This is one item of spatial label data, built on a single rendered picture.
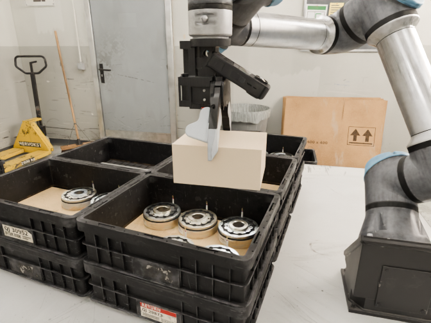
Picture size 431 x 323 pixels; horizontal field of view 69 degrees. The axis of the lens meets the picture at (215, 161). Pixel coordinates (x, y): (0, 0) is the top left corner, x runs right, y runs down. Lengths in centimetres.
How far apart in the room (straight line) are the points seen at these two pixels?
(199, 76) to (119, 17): 365
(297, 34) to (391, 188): 42
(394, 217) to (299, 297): 30
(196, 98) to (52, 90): 433
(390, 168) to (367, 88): 298
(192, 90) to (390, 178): 52
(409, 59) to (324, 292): 59
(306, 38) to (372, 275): 57
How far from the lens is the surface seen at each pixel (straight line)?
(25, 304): 95
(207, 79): 55
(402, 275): 82
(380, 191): 86
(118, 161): 140
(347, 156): 367
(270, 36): 77
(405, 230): 82
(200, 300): 68
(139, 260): 70
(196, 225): 82
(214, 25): 55
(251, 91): 55
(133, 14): 412
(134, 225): 90
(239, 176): 56
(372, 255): 79
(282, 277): 92
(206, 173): 57
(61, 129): 491
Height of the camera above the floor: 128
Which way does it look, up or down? 20 degrees down
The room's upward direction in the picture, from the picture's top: straight up
